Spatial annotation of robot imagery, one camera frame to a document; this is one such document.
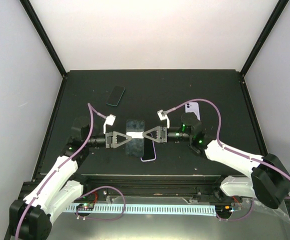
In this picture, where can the small circuit board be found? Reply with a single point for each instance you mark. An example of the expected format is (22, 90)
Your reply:
(85, 207)

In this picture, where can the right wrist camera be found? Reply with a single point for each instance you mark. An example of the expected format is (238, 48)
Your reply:
(164, 117)

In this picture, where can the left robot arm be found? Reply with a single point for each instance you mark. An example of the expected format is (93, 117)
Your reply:
(32, 217)

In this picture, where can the teal edged phone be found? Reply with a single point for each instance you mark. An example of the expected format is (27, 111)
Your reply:
(115, 96)

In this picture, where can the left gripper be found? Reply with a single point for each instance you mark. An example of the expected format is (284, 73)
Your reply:
(110, 144)

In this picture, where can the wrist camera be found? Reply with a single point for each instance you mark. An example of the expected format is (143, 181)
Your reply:
(109, 121)
(164, 117)

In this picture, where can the lilac phone case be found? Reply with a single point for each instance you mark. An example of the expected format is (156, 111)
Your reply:
(155, 152)

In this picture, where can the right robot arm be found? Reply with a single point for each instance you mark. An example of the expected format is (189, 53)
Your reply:
(264, 177)

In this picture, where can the white slotted cable duct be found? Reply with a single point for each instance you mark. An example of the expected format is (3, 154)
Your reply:
(147, 209)

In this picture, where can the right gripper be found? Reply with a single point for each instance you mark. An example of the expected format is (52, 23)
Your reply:
(163, 135)

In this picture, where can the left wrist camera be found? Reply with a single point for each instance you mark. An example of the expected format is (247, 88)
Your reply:
(109, 121)

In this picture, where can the lilac magsafe cased phone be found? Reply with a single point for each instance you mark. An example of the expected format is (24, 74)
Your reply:
(193, 107)

